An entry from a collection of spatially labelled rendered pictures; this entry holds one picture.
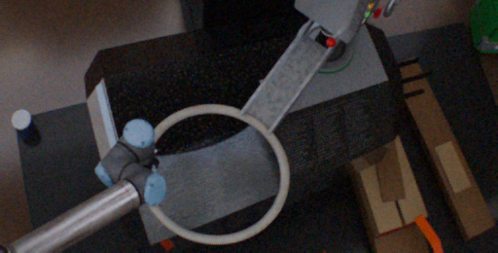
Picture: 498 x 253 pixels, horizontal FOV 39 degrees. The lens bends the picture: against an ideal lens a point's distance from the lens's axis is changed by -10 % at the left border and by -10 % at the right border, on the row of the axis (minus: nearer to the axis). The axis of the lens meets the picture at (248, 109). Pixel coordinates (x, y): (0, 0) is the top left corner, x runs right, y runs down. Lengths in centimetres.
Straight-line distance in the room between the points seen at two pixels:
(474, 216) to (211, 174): 140
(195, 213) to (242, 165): 24
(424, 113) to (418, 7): 66
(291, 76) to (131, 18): 141
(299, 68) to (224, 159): 41
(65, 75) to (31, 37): 31
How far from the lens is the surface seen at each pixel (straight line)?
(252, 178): 270
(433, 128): 358
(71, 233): 192
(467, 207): 351
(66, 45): 376
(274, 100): 255
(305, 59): 257
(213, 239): 235
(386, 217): 326
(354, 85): 272
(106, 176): 213
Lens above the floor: 328
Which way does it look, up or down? 68 degrees down
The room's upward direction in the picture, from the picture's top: 7 degrees clockwise
